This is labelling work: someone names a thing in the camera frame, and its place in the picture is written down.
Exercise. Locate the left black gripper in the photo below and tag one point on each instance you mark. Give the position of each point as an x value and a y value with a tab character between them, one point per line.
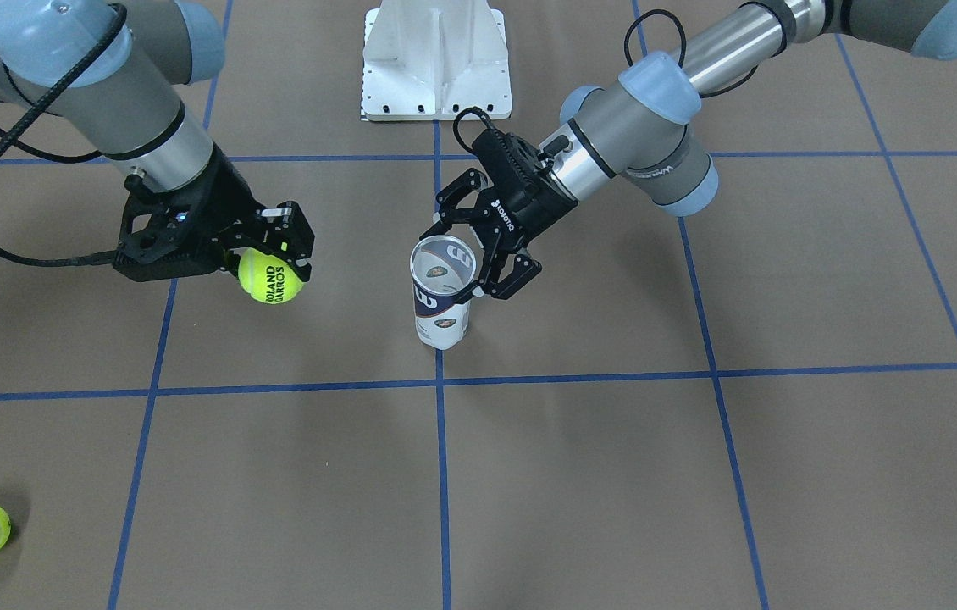
531	206

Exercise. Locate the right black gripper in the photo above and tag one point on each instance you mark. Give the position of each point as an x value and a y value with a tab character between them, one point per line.
227	206

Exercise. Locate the clear tennis ball can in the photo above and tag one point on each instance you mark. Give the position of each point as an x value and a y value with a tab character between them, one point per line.
442	269

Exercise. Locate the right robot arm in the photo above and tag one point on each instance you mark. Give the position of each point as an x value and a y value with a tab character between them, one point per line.
86	80

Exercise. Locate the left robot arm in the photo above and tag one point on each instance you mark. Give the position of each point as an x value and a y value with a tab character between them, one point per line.
639	127

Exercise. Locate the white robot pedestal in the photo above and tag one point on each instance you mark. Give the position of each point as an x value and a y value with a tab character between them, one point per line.
429	60

